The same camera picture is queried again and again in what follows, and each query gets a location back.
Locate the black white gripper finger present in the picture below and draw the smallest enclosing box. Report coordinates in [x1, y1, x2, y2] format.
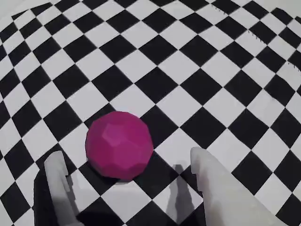
[33, 150, 82, 226]

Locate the pink faceted ball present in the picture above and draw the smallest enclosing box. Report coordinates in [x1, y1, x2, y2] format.
[85, 111, 155, 182]

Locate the black white checkered mat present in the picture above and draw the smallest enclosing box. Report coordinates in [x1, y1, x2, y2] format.
[0, 0, 301, 226]

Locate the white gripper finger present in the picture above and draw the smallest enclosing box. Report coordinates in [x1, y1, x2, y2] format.
[190, 146, 286, 226]

